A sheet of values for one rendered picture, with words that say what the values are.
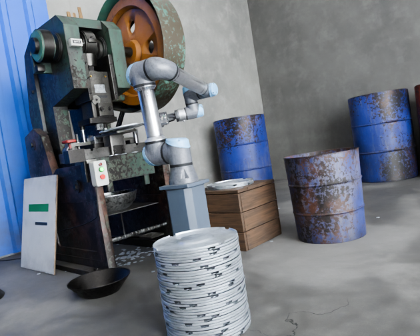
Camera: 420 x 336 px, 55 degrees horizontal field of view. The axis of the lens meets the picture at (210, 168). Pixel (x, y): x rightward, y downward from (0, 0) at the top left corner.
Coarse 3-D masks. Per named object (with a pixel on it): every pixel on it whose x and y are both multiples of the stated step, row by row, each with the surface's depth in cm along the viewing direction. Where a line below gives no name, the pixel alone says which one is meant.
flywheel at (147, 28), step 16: (128, 0) 270; (144, 0) 258; (112, 16) 285; (128, 16) 278; (144, 16) 266; (128, 32) 280; (144, 32) 268; (160, 32) 252; (144, 48) 271; (160, 48) 254; (128, 64) 286; (128, 96) 285
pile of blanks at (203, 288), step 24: (168, 264) 127; (192, 264) 124; (216, 264) 125; (240, 264) 134; (168, 288) 128; (192, 288) 124; (216, 288) 125; (240, 288) 132; (168, 312) 131; (192, 312) 127; (216, 312) 125; (240, 312) 132
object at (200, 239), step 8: (184, 232) 152; (192, 232) 151; (200, 232) 149; (208, 232) 146; (216, 232) 144; (224, 232) 142; (232, 232) 140; (160, 240) 145; (168, 240) 143; (176, 240) 141; (184, 240) 137; (192, 240) 135; (200, 240) 133; (208, 240) 134; (216, 240) 132; (224, 240) 130; (160, 248) 133; (168, 248) 131; (176, 248) 130; (184, 248) 128; (192, 248) 126; (200, 248) 124
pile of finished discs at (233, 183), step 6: (228, 180) 266; (234, 180) 264; (240, 180) 257; (246, 180) 251; (252, 180) 254; (210, 186) 244; (216, 186) 240; (222, 186) 238; (228, 186) 237; (234, 186) 237; (240, 186) 238
